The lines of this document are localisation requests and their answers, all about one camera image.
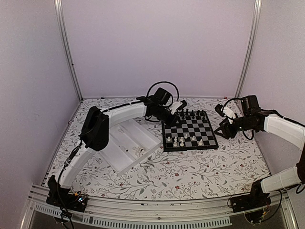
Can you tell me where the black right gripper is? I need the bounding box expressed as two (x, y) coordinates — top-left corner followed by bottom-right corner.
(214, 115), (255, 140)

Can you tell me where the black and silver chessboard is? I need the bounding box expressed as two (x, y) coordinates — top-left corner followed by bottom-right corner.
(162, 113), (219, 152)

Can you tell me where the white plastic tray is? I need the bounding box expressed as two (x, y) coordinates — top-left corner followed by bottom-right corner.
(99, 119), (161, 176)

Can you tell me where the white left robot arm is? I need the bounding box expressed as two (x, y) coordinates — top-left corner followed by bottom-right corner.
(48, 88), (186, 207)

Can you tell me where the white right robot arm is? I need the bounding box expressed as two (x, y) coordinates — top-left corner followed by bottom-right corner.
(215, 95), (305, 208)

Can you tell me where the black chess pieces back row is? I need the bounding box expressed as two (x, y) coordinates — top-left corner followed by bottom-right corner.
(178, 109), (206, 115)

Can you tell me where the black chess pawns row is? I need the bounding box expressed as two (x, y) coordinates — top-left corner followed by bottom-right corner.
(179, 113), (207, 120)

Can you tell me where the floral patterned table mat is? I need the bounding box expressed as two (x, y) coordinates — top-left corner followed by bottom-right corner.
(42, 98), (270, 201)

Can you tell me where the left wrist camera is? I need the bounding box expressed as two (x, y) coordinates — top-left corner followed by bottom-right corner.
(169, 100), (187, 114)

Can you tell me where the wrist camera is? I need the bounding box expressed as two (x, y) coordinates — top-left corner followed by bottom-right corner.
(214, 104), (236, 124)
(169, 100), (187, 114)

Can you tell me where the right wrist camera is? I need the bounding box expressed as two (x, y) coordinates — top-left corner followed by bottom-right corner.
(214, 104), (236, 124)

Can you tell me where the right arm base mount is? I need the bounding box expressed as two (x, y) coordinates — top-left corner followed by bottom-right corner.
(228, 184), (271, 224)

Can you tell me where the front aluminium rail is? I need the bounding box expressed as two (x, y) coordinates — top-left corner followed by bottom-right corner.
(22, 182), (301, 229)

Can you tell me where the right aluminium frame post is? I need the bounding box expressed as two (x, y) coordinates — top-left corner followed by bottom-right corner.
(234, 0), (262, 97)

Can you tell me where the aluminium frame post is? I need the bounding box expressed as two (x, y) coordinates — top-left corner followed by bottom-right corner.
(234, 0), (262, 97)
(54, 0), (83, 102)

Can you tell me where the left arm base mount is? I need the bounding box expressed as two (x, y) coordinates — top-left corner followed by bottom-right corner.
(46, 175), (88, 212)

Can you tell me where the left aluminium frame post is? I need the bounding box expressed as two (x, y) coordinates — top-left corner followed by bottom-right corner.
(54, 0), (83, 102)

